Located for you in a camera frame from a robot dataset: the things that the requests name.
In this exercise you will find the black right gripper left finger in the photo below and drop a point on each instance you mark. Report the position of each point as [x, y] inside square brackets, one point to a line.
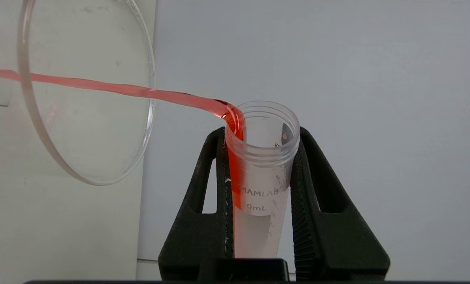
[203, 228]

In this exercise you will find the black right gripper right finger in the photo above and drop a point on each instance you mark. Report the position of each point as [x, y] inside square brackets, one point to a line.
[329, 244]

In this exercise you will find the test tube with red liquid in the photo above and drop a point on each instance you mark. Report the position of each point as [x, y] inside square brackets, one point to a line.
[258, 189]

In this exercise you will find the clear glass beaker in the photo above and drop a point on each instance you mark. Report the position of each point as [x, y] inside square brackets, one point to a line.
[81, 118]

